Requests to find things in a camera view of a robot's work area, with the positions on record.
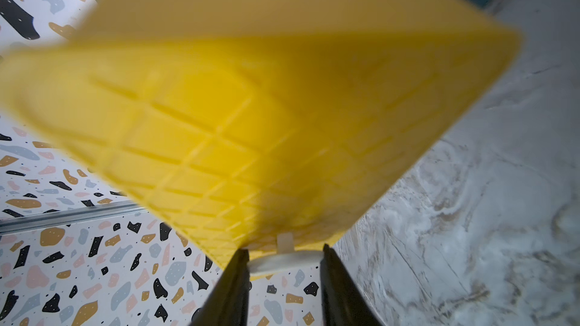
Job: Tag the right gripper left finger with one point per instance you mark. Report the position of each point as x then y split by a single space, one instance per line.
228 303

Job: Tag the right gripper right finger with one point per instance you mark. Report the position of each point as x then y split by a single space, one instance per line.
342 303

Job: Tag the yellow top drawer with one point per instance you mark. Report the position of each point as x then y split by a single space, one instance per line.
239 121

